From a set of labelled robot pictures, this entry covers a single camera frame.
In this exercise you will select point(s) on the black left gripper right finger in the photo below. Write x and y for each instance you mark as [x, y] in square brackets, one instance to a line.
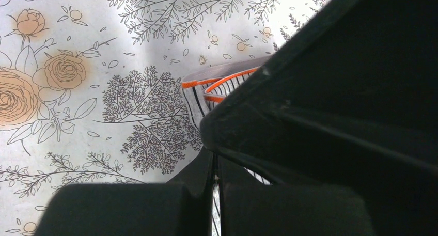
[248, 207]

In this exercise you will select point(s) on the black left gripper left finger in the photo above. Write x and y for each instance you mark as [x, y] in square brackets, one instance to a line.
[181, 206]

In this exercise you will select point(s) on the floral table cloth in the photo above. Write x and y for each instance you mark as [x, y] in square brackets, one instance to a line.
[90, 89]

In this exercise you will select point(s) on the grey striped underwear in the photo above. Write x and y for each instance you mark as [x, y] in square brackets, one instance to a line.
[205, 89]

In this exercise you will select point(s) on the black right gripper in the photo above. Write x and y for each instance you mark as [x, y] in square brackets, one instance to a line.
[350, 101]

